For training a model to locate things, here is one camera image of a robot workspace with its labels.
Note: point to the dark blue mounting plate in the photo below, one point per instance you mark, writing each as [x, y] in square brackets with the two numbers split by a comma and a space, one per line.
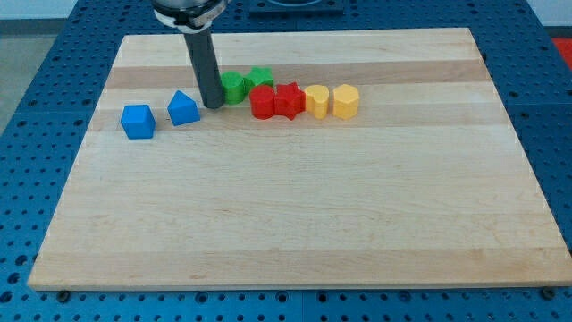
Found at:
[263, 8]

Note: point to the red star block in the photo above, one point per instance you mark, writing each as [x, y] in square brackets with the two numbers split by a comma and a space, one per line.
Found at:
[289, 100]

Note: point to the yellow heart block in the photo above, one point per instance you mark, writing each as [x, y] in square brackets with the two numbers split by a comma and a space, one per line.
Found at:
[317, 100]

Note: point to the red cylinder block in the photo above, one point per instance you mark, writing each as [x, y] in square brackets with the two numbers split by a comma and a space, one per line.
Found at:
[261, 99]

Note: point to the green cylinder block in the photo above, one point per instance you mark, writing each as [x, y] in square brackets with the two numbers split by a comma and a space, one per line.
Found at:
[233, 87]

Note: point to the wooden board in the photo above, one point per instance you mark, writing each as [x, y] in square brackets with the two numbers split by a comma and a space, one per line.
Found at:
[428, 186]

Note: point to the blue cube block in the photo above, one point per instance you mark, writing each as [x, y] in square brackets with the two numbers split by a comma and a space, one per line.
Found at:
[138, 122]

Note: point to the blue pentagon block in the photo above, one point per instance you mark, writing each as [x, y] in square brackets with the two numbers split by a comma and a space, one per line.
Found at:
[183, 109]

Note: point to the green star block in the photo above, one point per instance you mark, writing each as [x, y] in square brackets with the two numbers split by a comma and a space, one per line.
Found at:
[258, 76]

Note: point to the yellow hexagon block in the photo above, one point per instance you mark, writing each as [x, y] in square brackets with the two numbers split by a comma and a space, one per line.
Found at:
[345, 101]

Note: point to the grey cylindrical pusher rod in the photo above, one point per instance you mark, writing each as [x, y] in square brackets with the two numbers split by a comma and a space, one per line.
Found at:
[203, 60]

